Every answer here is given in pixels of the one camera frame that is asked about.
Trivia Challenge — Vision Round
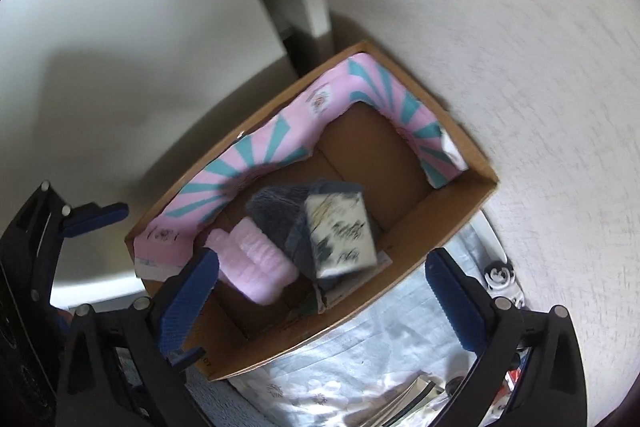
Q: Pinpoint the cardboard box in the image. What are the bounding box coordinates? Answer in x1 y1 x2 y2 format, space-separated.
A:
124 39 501 382

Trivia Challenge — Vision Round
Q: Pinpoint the pink teal striped paper liner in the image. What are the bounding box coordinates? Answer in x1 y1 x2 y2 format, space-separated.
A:
134 52 468 280

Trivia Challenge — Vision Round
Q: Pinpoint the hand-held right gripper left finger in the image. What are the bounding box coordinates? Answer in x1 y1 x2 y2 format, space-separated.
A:
55 249 221 427

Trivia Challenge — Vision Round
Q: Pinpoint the printed booklet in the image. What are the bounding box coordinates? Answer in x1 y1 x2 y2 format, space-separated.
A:
367 369 451 427

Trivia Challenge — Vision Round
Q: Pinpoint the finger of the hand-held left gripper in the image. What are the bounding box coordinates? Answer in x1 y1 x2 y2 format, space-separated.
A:
0 182 129 304

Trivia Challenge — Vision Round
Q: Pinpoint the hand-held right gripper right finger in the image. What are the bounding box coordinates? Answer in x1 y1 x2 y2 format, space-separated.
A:
425 248 588 427

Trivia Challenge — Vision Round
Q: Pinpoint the pink fuzzy sock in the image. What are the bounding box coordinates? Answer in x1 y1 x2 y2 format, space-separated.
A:
202 216 301 306

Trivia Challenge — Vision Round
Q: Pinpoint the dark grey cloth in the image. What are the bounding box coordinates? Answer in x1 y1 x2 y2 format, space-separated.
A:
245 179 381 293

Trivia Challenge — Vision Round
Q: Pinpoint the light blue printed cloth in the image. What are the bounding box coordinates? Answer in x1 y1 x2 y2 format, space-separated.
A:
185 217 506 427

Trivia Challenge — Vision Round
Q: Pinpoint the white black-printed tissue packet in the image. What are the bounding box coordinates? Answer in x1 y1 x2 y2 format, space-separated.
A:
304 189 378 279

